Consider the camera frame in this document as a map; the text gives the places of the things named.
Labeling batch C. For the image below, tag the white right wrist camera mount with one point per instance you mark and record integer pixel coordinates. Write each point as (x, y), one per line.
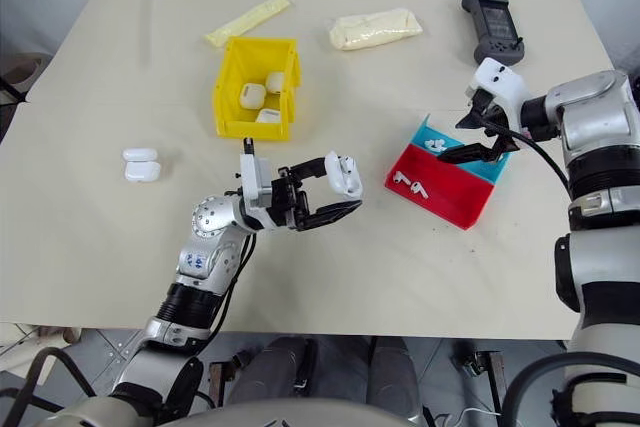
(502, 84)

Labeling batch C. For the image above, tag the metal table leg bracket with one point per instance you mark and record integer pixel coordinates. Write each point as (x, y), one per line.
(216, 384)
(487, 377)

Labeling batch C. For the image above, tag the yellow plastic bin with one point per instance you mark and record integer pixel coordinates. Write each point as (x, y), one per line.
(227, 112)

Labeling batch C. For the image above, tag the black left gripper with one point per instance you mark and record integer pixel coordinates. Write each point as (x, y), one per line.
(287, 202)

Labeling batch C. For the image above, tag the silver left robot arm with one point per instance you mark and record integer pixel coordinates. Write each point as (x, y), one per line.
(210, 223)

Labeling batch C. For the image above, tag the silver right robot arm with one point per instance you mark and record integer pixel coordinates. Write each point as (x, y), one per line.
(595, 112)

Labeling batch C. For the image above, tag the cream filled plastic bag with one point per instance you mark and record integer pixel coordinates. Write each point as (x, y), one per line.
(375, 29)

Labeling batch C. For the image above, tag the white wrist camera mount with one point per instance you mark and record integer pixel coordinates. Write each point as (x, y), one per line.
(502, 84)
(254, 178)

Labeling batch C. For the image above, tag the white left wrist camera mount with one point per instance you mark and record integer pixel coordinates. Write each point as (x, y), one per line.
(254, 178)

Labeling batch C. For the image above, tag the grey handheld remote controller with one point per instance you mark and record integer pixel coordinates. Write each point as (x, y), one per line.
(492, 22)

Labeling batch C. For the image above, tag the red and teal tray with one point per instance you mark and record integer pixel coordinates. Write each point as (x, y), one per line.
(450, 197)

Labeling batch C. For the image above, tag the long pale yellow plastic bag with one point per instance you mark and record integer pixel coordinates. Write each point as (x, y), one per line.
(250, 18)

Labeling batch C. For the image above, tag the pale robot torso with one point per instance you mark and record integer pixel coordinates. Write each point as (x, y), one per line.
(150, 417)

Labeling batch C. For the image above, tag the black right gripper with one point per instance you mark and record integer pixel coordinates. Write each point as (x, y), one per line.
(497, 127)

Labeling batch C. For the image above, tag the white earbud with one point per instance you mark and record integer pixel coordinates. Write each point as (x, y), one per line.
(435, 143)
(400, 177)
(420, 189)

